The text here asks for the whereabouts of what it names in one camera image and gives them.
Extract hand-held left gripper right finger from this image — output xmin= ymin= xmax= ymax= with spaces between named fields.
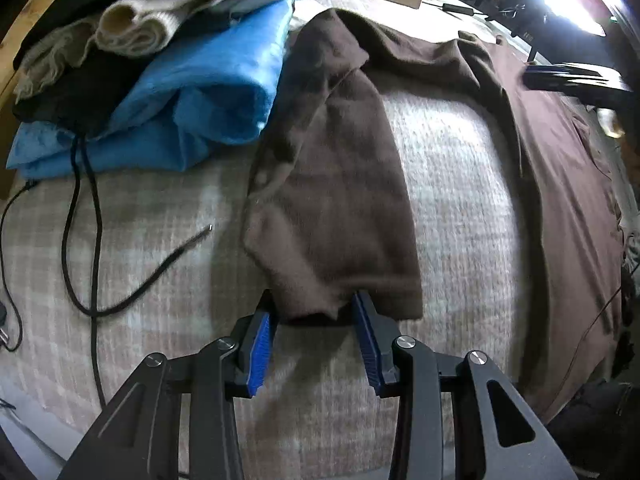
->
xmin=351 ymin=290 xmax=578 ymax=480

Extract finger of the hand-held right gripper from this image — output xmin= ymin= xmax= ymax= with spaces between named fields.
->
xmin=522 ymin=62 xmax=632 ymax=108

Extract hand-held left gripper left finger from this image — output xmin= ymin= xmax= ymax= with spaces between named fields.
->
xmin=57 ymin=290 xmax=280 ymax=480

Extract brown fleece pants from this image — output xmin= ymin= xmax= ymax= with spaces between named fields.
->
xmin=242 ymin=7 xmax=636 ymax=423

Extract pile of folded clothes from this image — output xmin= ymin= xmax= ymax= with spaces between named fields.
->
xmin=5 ymin=0 xmax=353 ymax=181

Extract plaid blanket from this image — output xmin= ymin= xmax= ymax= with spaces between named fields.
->
xmin=0 ymin=0 xmax=551 ymax=480

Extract person's black zip jacket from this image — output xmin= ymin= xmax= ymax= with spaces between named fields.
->
xmin=542 ymin=377 xmax=640 ymax=480

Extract black drawstring cord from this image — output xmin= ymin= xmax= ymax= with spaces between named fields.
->
xmin=64 ymin=132 xmax=216 ymax=411

